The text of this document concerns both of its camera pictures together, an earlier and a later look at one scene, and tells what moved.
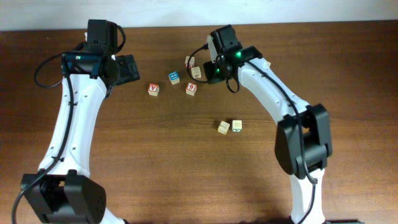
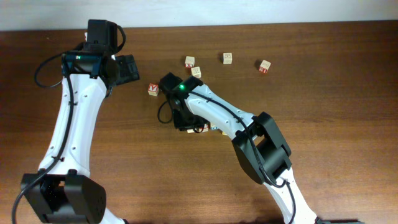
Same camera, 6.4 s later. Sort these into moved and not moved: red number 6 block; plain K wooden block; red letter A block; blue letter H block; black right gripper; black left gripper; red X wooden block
Moved: blue letter H block; red number 6 block; black right gripper
Not moved: black left gripper; red X wooden block; plain K wooden block; red letter A block
